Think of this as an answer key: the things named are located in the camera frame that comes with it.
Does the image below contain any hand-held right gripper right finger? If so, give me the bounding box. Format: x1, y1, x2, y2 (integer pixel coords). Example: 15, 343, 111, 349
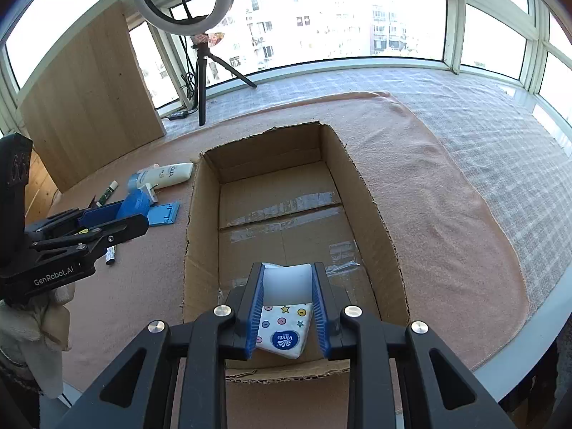
311, 261, 519, 429

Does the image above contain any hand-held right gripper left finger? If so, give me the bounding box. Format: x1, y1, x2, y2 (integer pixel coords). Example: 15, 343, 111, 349
54, 263, 265, 429

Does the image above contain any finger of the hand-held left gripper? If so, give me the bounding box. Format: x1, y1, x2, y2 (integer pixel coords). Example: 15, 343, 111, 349
30, 214, 149, 260
26, 201, 125, 234

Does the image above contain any white patterned tissue pack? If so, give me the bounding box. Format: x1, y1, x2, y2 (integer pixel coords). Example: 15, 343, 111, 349
256, 262, 315, 360

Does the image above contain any brown cardboard box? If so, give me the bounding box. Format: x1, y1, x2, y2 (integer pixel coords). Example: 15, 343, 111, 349
180, 120, 411, 383

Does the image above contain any person's left hand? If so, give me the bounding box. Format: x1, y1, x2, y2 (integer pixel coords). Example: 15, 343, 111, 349
0, 283, 76, 399

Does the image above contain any green lip balm stick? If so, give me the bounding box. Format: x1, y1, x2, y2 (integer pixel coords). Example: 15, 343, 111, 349
95, 181, 119, 207

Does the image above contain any blue round container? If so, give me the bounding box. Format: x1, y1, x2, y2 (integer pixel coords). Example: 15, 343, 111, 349
115, 189, 152, 222

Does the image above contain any blue phone stand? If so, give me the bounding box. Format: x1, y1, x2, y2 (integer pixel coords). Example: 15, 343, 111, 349
147, 201, 181, 227

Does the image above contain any white lotion tube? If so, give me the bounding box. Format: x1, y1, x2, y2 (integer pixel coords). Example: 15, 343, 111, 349
127, 163, 196, 191

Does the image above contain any wooden board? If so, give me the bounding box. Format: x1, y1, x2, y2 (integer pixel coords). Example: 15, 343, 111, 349
18, 0, 167, 194

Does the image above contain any pink felt mat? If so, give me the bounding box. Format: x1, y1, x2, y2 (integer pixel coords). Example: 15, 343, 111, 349
47, 90, 531, 429

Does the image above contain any black tripod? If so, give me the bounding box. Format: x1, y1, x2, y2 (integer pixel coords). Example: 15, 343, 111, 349
179, 31, 258, 127

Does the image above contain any grey checked cloth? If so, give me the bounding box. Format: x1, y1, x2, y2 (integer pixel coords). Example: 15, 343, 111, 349
161, 65, 572, 325

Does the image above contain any black tripod cable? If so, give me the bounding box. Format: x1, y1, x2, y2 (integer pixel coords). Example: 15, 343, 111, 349
163, 33, 202, 121

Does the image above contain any white window frame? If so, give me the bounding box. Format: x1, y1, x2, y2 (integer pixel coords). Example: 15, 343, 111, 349
0, 0, 572, 162

